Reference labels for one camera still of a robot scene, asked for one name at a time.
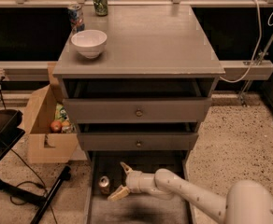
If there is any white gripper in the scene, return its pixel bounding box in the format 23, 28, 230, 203
108, 161, 156, 202

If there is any orange soda can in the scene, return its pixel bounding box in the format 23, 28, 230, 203
98, 175, 110, 195

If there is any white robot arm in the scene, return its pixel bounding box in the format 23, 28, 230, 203
108, 161, 273, 224

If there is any grey bottom drawer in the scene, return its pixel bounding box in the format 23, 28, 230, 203
83, 151, 194, 224

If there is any grey drawer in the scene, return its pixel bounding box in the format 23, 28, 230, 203
83, 151, 194, 224
64, 78, 211, 123
78, 123, 198, 151

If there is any grey middle drawer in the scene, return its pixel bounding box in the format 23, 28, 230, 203
78, 123, 198, 151

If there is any grey drawer cabinet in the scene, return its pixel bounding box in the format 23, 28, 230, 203
52, 4, 226, 161

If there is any grey top drawer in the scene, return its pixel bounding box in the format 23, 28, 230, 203
64, 78, 211, 123

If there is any blue red soda can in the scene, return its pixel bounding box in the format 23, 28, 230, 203
67, 4, 85, 33

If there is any green soda can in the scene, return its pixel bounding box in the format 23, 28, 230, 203
93, 0, 108, 16

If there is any small jar in box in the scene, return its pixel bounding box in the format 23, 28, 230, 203
62, 121, 73, 133

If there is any cardboard box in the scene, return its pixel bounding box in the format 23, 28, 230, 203
23, 63, 79, 163

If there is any red apple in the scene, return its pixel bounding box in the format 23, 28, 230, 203
50, 120, 62, 133

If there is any green snack bag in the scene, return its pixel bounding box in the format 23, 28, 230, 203
54, 104, 68, 122

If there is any black stand base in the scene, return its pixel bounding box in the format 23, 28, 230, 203
0, 100, 72, 224

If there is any white ceramic bowl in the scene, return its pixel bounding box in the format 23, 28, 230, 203
71, 30, 108, 59

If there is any black cable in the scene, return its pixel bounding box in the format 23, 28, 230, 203
0, 131, 59, 224

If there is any white cable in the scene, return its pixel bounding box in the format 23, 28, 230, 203
219, 0, 273, 84

